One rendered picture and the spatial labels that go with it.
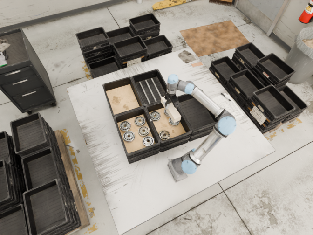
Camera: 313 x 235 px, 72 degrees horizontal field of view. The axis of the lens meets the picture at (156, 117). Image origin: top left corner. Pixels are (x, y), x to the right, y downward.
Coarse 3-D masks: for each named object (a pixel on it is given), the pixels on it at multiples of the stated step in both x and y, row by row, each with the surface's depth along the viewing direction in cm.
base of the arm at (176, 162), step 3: (174, 159) 182; (177, 159) 180; (180, 159) 178; (174, 162) 180; (177, 162) 178; (180, 162) 177; (174, 165) 178; (177, 165) 177; (180, 165) 176; (174, 168) 178; (177, 168) 177; (180, 168) 176; (177, 171) 177; (180, 171) 178; (183, 171) 178; (180, 174) 179; (183, 174) 181
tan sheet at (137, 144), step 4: (124, 120) 202; (128, 120) 202; (132, 120) 202; (132, 124) 200; (132, 128) 198; (136, 128) 198; (124, 132) 196; (136, 132) 196; (128, 136) 194; (136, 136) 194; (136, 140) 192; (140, 140) 192; (128, 144) 190; (132, 144) 190; (136, 144) 190; (140, 144) 190; (128, 148) 188; (132, 148) 188; (136, 148) 188; (140, 148) 188; (128, 152) 186
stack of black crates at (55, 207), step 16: (32, 192) 193; (48, 192) 199; (64, 192) 202; (32, 208) 192; (48, 208) 192; (64, 208) 183; (32, 224) 180; (48, 224) 186; (64, 224) 186; (80, 224) 215
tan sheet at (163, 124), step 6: (162, 108) 210; (162, 114) 207; (162, 120) 203; (168, 120) 203; (156, 126) 200; (162, 126) 200; (168, 126) 200; (180, 126) 200; (174, 132) 197; (180, 132) 197
